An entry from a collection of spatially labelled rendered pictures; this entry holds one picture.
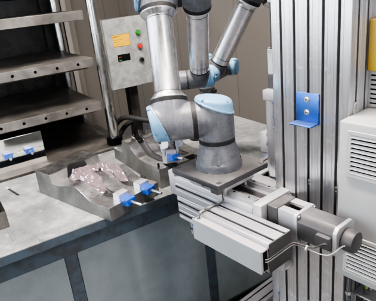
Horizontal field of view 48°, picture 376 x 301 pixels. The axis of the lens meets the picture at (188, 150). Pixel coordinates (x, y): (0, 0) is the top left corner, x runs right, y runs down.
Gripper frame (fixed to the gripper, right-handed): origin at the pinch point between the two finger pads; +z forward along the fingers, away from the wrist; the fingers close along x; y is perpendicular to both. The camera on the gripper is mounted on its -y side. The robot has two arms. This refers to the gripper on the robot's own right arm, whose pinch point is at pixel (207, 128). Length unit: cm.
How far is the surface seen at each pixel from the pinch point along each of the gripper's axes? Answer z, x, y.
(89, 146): 16, -38, -70
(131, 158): 8.8, -36.1, -13.6
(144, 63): -25, 6, -73
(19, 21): -57, -61, -69
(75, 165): 5, -62, -17
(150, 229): 30, -45, 16
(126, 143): 1.7, -35.9, -16.9
